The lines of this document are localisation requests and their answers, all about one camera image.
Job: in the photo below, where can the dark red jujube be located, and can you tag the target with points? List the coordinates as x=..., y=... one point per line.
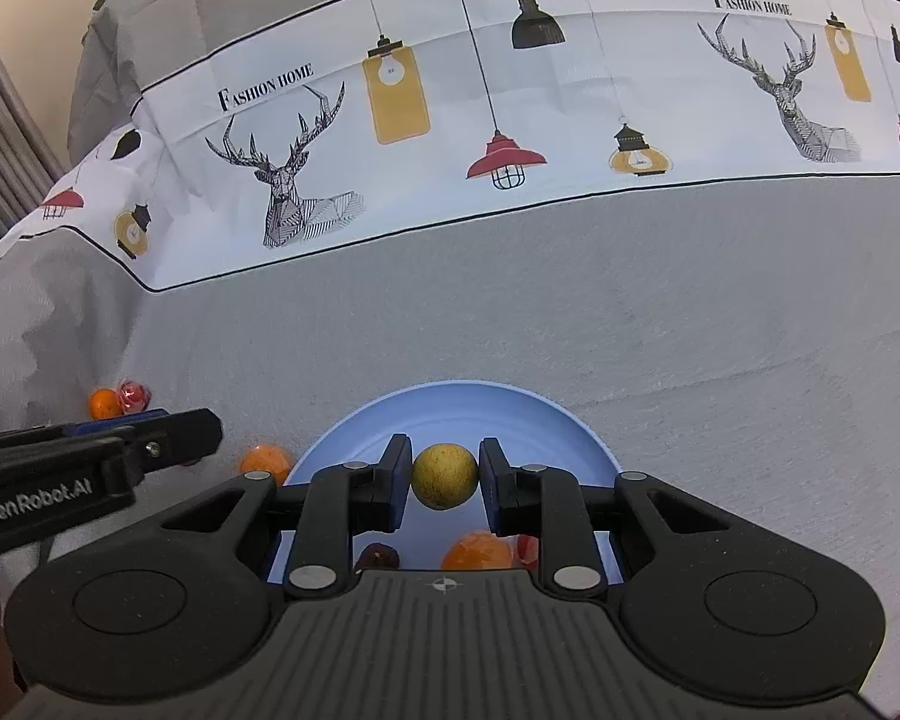
x=376, y=557

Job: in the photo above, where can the grey pleated curtain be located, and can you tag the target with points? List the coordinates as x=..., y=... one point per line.
x=7, y=127

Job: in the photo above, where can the small bare orange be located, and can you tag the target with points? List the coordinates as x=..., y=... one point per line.
x=103, y=403

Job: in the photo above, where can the yellow-green longan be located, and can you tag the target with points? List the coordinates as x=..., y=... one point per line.
x=443, y=476

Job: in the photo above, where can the plastic-wrapped orange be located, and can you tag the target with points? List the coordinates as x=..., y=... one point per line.
x=266, y=463
x=478, y=551

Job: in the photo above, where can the blue round plate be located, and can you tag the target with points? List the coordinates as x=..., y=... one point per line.
x=457, y=412

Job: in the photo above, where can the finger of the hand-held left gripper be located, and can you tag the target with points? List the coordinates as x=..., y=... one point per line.
x=184, y=435
x=112, y=424

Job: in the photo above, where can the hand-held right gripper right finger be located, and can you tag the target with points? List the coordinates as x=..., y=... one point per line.
x=493, y=487

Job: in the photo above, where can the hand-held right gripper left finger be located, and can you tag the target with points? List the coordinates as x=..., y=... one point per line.
x=394, y=484

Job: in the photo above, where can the red hawthorn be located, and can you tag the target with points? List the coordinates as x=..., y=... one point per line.
x=529, y=547
x=133, y=396

